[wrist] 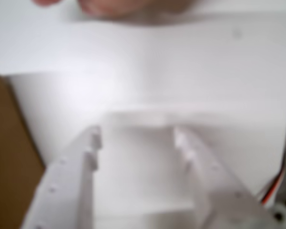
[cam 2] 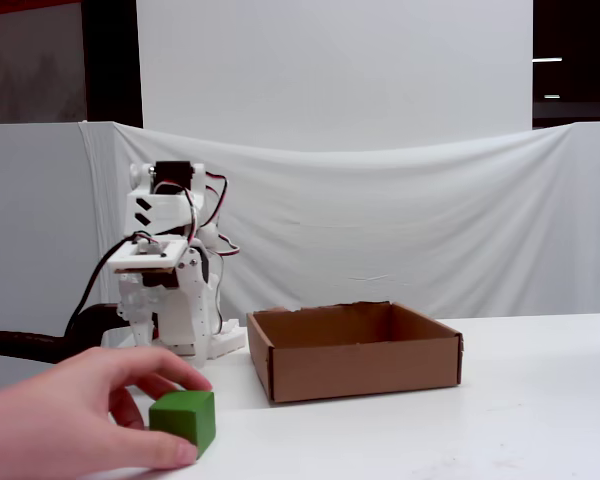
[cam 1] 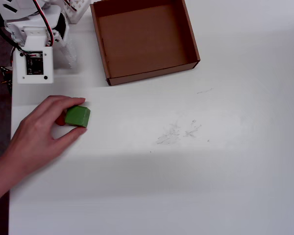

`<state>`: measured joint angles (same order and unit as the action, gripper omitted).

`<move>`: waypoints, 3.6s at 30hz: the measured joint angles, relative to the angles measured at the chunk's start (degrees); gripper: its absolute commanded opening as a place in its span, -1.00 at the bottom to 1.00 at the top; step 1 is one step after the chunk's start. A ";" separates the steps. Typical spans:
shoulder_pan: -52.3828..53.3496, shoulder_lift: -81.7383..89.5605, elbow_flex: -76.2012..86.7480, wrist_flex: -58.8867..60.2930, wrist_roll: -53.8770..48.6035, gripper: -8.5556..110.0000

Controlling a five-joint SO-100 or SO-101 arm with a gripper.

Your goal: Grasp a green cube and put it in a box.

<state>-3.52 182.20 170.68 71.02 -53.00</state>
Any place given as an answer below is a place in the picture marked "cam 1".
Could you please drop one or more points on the bare human hand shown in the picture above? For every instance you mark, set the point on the bare human hand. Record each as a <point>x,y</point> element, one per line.
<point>34,132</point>

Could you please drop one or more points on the brown cardboard box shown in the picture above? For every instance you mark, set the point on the brown cardboard box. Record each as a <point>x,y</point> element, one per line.
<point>142,36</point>

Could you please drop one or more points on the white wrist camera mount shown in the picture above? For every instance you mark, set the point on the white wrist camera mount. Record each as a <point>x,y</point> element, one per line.
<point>34,73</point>

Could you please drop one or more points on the green cube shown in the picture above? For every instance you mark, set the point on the green cube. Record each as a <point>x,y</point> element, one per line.
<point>77,117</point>

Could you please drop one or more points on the small red object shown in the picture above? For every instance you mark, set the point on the small red object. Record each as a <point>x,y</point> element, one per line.
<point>61,122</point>

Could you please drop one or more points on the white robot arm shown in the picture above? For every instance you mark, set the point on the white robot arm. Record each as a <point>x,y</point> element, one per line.
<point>22,9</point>

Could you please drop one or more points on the small black orange connector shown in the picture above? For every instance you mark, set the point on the small black orange connector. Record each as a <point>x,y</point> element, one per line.
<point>5,76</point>

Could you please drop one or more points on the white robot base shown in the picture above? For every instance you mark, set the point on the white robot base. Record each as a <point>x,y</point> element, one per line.
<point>74,14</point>

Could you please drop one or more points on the bare human forearm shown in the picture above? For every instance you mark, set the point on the bare human forearm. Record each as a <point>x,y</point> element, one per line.
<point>2,176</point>

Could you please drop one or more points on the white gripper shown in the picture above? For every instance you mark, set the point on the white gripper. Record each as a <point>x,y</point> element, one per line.
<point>69,54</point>

